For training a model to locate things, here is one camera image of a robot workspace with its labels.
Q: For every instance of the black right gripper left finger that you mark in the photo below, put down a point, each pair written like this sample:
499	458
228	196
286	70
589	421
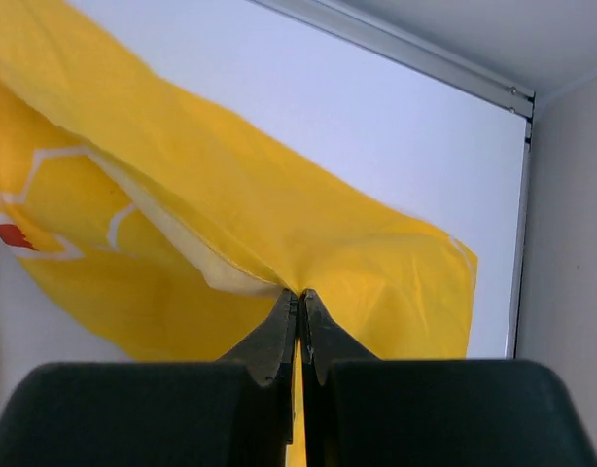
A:
235	411

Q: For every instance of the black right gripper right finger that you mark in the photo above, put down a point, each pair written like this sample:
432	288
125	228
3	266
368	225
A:
360	410

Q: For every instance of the yellow printed pillowcase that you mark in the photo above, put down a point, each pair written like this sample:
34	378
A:
168	225

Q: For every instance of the aluminium table frame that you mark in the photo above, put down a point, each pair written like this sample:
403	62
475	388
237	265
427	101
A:
460	155

